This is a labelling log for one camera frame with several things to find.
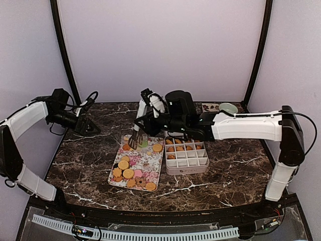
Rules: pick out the round biscuit tray top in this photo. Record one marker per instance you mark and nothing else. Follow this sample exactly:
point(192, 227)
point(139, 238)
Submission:
point(157, 148)

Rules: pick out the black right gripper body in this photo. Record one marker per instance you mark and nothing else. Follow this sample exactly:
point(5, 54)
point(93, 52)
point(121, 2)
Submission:
point(156, 129)

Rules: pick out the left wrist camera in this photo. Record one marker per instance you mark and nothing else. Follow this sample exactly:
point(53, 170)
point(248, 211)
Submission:
point(85, 106)

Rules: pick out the pink round cookie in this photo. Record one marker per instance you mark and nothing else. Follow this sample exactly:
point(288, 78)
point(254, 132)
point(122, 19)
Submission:
point(137, 173)

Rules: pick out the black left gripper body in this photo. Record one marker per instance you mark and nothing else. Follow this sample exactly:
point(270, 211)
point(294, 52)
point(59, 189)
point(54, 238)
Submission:
point(77, 129)

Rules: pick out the white cable duct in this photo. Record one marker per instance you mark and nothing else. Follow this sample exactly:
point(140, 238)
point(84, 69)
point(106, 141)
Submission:
point(135, 232)

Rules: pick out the floral square coaster plate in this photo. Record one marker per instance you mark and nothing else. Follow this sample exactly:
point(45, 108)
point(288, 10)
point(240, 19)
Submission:
point(210, 107)

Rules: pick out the green ceramic bowl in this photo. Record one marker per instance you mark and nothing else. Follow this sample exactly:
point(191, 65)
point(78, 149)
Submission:
point(228, 107)

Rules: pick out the compartment cookie box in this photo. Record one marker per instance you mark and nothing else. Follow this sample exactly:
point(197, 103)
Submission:
point(185, 157)

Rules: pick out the right black frame post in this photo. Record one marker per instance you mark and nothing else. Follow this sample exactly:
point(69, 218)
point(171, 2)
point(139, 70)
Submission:
point(259, 53)

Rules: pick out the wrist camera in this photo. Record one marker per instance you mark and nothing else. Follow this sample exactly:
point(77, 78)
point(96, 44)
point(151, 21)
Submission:
point(154, 100)
point(85, 106)

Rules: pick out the green round cookie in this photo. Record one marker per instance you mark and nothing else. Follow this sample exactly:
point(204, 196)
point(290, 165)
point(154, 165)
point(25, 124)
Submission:
point(143, 144)

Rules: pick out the left black frame post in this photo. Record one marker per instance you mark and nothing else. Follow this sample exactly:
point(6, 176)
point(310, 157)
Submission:
point(63, 50)

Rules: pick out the orange chip cookie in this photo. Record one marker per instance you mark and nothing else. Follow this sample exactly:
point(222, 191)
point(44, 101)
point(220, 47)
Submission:
point(126, 147)

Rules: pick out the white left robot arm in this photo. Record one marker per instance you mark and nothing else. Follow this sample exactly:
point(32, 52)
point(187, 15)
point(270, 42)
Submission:
point(23, 131)

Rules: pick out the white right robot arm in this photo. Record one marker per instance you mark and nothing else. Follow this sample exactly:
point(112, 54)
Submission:
point(176, 113)

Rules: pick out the brown flower cookie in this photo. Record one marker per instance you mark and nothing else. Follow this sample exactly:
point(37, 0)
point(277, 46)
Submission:
point(140, 182)

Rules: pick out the floral cookie tray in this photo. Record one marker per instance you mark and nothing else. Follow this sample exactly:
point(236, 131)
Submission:
point(145, 159)

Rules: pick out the black frame post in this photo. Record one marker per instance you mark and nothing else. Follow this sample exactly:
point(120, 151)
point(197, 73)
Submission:
point(259, 53)
point(63, 50)

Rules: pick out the large embossed round biscuit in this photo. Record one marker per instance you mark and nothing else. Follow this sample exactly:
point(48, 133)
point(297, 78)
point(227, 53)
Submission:
point(123, 165)

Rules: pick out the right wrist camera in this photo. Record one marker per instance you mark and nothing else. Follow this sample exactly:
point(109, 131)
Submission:
point(154, 100)

